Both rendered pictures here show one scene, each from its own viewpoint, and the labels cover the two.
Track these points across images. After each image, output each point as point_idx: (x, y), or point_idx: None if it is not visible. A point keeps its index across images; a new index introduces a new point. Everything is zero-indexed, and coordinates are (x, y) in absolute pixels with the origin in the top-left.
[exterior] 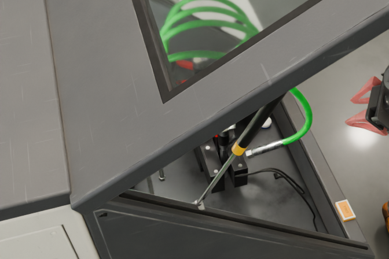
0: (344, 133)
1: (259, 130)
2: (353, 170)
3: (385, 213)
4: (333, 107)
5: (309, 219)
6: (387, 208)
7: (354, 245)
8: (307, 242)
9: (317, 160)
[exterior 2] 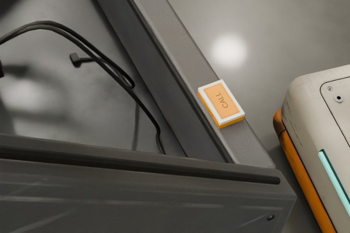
0: (206, 17)
1: None
2: (224, 69)
3: (279, 127)
4: None
5: (149, 138)
6: (281, 119)
7: (250, 178)
8: (123, 184)
9: (152, 7)
